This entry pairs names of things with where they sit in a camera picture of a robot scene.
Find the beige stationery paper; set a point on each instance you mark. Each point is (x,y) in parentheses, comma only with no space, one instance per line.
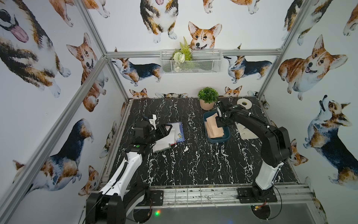
(213,130)

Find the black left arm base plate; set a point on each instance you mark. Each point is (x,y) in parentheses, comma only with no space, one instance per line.
(155,198)

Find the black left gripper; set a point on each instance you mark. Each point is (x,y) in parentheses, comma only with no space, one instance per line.
(158,133)

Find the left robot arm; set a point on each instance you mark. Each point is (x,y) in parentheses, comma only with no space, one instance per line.
(114,202)

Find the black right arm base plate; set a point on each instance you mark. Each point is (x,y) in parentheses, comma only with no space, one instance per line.
(256,195)

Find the artificial fern with flower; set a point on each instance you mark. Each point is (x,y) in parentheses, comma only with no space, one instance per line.
(181,56)

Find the white wire wall basket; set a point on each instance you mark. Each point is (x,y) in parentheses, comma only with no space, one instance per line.
(204,61)

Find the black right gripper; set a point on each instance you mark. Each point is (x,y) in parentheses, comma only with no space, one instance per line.
(219,124)

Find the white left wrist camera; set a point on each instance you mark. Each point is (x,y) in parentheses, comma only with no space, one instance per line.
(152,121)

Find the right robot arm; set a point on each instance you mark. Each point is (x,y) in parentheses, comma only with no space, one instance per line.
(276,146)

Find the blue bordered stationery paper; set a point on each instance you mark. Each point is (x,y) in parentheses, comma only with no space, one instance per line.
(179,132)

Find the green artificial potted plant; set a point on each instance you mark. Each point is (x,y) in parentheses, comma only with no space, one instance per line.
(208,95)

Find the teal plastic storage box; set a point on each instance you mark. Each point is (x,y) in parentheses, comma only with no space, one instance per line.
(223,139)

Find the beige ribbed plant pot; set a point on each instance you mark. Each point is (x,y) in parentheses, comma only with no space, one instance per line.
(206,106)

